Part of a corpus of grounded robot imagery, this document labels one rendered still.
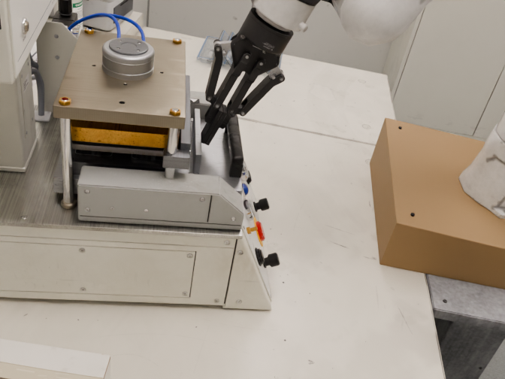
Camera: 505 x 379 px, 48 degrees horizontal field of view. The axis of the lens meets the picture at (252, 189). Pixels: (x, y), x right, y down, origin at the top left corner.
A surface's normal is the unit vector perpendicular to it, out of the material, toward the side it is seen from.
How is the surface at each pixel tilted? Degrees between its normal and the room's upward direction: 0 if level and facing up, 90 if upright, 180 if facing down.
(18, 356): 3
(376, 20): 94
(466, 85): 90
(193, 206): 90
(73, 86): 0
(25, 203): 0
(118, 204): 90
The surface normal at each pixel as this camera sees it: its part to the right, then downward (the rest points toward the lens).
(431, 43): -0.11, 0.58
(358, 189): 0.16, -0.80
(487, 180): -0.74, 0.20
